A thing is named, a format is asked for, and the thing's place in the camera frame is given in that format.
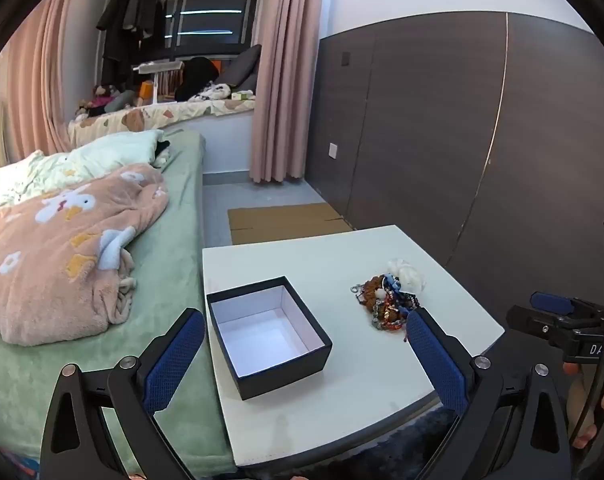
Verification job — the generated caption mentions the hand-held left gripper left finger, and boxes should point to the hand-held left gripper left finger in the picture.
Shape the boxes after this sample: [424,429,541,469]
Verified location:
[39,307,206,480]

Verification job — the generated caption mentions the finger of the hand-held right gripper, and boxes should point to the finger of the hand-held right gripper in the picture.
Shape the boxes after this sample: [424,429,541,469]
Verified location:
[506,305,583,348]
[530,291,604,321]

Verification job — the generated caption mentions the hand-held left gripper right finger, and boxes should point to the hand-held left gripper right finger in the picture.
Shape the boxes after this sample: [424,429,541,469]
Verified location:
[406,306,573,480]

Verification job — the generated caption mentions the pile of jewelry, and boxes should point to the pile of jewelry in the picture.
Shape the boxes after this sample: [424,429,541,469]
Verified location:
[351,272,423,333]

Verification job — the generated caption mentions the white fluffy scrunchie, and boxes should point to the white fluffy scrunchie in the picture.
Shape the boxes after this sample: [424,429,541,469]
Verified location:
[386,258,427,292]

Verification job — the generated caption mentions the brown bead bracelet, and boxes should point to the brown bead bracelet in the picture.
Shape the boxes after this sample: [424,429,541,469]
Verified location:
[362,276,389,302]

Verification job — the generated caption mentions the black cardboard box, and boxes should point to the black cardboard box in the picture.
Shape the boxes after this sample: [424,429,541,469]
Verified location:
[206,275,333,401]

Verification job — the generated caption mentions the bed with green sheet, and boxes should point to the bed with green sheet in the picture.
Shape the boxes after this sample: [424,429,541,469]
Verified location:
[0,130,238,477]

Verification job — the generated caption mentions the dark furry rug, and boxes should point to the dark furry rug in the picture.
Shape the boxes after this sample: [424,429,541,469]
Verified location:
[302,400,463,480]

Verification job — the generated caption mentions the pink printed blanket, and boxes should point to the pink printed blanket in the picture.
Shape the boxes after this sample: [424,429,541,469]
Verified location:
[0,162,170,346]

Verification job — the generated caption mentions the flat cardboard sheet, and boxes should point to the flat cardboard sheet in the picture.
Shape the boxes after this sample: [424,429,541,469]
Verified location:
[227,202,354,247]

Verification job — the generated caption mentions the pale floral quilt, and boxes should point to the pale floral quilt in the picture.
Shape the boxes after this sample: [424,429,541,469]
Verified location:
[0,129,165,218]

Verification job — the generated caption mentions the floral window seat cushion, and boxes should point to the floral window seat cushion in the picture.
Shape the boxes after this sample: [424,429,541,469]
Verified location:
[67,97,257,143]

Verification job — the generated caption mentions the grey bolster pillow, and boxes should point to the grey bolster pillow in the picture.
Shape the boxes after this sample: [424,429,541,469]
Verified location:
[104,91,139,113]

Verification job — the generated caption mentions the white floral cloth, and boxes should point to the white floral cloth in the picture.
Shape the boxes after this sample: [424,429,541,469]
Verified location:
[189,81,232,104]

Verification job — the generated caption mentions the plush toys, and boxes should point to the plush toys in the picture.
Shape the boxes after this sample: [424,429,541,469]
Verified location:
[74,82,125,118]

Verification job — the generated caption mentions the black bag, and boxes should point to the black bag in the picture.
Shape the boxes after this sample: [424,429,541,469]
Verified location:
[174,56,222,102]

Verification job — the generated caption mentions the white desk lamp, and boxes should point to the white desk lamp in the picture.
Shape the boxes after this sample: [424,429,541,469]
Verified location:
[132,60,185,106]

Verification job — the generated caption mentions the pink curtain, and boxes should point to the pink curtain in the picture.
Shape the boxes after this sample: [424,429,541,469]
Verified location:
[248,0,325,186]
[4,0,83,166]

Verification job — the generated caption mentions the dark framed window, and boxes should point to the dark framed window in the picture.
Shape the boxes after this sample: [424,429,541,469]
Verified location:
[154,0,263,58]

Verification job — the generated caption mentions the hanging dark clothes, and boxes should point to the hanging dark clothes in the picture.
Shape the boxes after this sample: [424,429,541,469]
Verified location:
[96,0,165,86]

